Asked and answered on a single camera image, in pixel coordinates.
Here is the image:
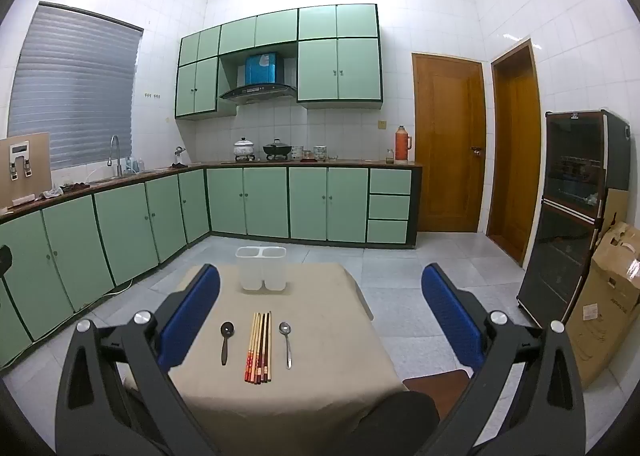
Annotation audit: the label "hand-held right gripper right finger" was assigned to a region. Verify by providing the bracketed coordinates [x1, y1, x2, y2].
[421, 263, 587, 456]

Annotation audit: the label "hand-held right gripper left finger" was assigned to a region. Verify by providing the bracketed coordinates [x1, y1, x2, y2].
[55, 263, 223, 456]

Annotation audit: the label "small brown round object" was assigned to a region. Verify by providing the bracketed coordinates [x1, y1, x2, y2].
[220, 321, 235, 367]

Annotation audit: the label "red-ended bamboo chopstick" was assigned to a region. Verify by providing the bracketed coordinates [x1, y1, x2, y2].
[243, 312, 256, 383]
[253, 312, 262, 384]
[248, 312, 259, 383]

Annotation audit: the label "white two-compartment utensil holder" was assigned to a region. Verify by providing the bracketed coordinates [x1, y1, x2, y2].
[235, 246, 287, 293]

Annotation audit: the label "silver metal spoon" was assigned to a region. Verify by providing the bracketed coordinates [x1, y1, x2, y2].
[278, 321, 293, 370]

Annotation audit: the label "brown wooden stool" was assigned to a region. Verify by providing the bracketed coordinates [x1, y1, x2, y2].
[401, 368, 473, 407]

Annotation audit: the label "brown appliance box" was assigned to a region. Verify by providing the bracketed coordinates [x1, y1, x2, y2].
[0, 132, 53, 209]

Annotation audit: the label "beige tablecloth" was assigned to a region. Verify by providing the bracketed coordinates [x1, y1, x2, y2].
[122, 262, 408, 456]

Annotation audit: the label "green base cabinets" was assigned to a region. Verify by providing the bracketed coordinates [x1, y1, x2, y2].
[0, 163, 423, 369]

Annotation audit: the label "black glass-door cabinet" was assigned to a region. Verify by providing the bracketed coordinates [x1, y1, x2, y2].
[516, 109, 632, 324]

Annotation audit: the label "steel kitchen faucet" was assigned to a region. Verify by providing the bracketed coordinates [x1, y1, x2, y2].
[108, 135, 123, 178]

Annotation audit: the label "large cardboard box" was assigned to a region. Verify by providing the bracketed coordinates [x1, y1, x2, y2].
[565, 221, 640, 389]

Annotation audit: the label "closed wooden door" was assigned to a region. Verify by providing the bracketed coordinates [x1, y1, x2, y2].
[411, 52, 487, 234]

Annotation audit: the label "red thermos flask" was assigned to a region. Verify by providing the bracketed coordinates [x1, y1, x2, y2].
[394, 125, 413, 164]

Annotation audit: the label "black wok with lid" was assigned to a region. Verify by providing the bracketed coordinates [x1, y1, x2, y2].
[263, 138, 293, 160]

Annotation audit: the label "grey window blind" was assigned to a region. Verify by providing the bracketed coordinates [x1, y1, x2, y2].
[7, 1, 144, 172]

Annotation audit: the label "flat cardboard sheet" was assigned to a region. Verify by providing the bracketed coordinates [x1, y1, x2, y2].
[597, 188, 632, 247]

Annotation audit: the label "black range hood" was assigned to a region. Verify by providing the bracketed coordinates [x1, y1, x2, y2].
[219, 83, 298, 102]

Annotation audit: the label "white power cord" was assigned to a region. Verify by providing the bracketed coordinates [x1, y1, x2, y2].
[85, 276, 138, 309]

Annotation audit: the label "wooden door in frame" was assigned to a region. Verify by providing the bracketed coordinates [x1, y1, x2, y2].
[487, 38, 543, 269]

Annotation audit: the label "green wall cabinets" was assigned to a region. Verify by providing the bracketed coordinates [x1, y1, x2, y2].
[174, 3, 385, 121]

